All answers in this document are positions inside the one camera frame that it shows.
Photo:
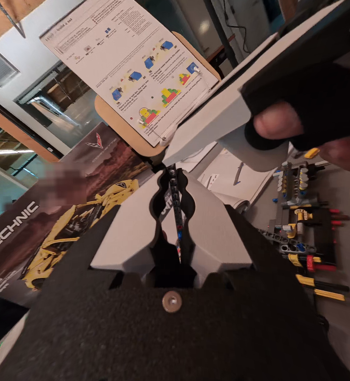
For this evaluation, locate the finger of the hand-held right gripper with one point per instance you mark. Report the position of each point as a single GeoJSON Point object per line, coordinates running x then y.
{"type": "Point", "coordinates": [246, 156]}
{"type": "Point", "coordinates": [219, 119]}

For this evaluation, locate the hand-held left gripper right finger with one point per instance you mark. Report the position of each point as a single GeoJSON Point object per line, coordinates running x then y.
{"type": "Point", "coordinates": [219, 235]}

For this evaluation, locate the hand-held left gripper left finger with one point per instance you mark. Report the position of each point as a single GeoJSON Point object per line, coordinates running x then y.
{"type": "Point", "coordinates": [127, 232]}

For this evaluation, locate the black lego beam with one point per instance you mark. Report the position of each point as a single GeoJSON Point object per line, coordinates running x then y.
{"type": "Point", "coordinates": [175, 205]}

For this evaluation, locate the open lego instruction booklet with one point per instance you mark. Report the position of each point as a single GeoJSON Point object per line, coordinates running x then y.
{"type": "Point", "coordinates": [222, 175]}

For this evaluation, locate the small yellow lego piece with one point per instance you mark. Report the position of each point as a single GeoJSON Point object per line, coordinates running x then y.
{"type": "Point", "coordinates": [312, 153]}

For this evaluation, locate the lego box with yellow car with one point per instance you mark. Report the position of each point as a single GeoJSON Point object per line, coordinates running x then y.
{"type": "Point", "coordinates": [109, 166]}

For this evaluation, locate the lego car chassis assembly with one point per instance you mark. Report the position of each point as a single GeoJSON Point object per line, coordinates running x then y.
{"type": "Point", "coordinates": [306, 226]}

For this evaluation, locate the person's right hand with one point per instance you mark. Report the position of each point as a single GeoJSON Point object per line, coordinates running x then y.
{"type": "Point", "coordinates": [327, 104]}

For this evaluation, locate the wooden clipboard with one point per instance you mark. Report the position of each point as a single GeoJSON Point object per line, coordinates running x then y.
{"type": "Point", "coordinates": [106, 116]}

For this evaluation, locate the printed instruction sheet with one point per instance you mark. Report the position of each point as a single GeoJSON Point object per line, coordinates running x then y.
{"type": "Point", "coordinates": [118, 59]}

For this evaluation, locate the metal ceiling bracket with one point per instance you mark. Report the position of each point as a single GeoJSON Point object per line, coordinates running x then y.
{"type": "Point", "coordinates": [12, 17]}

